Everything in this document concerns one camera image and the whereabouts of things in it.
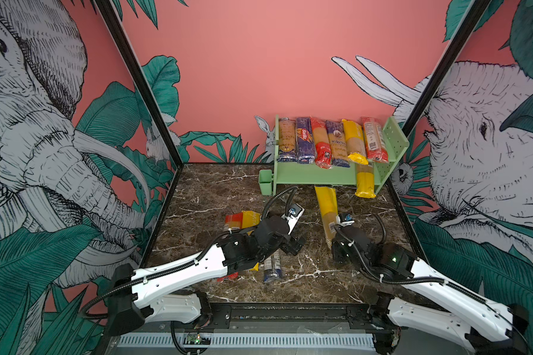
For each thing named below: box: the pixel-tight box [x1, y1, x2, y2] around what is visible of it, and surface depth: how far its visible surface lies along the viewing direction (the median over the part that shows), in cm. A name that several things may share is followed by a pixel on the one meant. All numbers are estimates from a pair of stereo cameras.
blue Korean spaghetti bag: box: [324, 119, 351, 168], surface depth 88 cm
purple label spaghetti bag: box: [263, 247, 285, 283], surface depth 84 cm
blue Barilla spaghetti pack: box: [296, 116, 315, 165], surface depth 88 cm
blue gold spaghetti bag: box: [276, 117, 297, 162], surface depth 88 cm
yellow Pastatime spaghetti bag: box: [341, 119, 369, 165], surface depth 90 cm
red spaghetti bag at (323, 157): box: [310, 116, 333, 170], surface depth 88 cm
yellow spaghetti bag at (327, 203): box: [314, 185, 339, 250], surface depth 87 cm
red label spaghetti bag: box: [361, 116, 390, 164], surface depth 89 cm
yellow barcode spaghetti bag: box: [347, 152, 377, 199], surface depth 96 cm
